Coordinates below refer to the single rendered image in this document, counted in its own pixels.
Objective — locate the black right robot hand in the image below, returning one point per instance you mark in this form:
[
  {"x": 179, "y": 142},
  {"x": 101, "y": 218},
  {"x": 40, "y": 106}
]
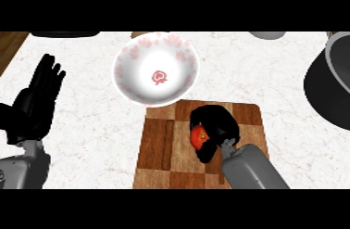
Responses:
[{"x": 217, "y": 123}]

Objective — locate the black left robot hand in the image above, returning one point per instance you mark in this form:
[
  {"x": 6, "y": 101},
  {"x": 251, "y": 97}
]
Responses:
[{"x": 28, "y": 109}]

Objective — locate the red tomato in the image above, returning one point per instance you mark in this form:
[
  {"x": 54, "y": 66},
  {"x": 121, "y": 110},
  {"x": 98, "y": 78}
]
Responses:
[{"x": 198, "y": 137}]

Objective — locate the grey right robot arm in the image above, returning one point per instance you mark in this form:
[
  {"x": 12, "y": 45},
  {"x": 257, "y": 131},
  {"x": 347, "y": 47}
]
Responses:
[{"x": 253, "y": 167}]

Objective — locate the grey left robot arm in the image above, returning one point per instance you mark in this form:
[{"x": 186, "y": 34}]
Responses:
[{"x": 22, "y": 169}]

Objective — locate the brown wooden cutting board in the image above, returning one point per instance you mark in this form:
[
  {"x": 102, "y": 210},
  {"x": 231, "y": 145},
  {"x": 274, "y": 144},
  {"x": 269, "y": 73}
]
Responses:
[{"x": 182, "y": 146}]

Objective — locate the black pot with grey rim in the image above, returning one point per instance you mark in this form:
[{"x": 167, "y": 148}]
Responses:
[{"x": 328, "y": 84}]

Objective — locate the brown wooden counter edge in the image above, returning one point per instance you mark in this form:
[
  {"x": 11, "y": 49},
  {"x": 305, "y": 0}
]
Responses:
[{"x": 9, "y": 48}]

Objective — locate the white bowl with pink flowers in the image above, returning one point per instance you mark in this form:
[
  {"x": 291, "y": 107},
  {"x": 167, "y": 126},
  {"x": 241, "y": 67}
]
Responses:
[{"x": 155, "y": 69}]

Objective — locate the black flat object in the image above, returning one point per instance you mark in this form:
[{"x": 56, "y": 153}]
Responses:
[{"x": 64, "y": 33}]

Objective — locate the grey round object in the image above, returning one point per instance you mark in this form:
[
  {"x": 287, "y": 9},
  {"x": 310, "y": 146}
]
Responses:
[{"x": 268, "y": 34}]

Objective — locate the brown wooden object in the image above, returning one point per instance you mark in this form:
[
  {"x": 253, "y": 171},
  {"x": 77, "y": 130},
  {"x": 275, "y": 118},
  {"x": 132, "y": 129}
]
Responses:
[{"x": 139, "y": 34}]

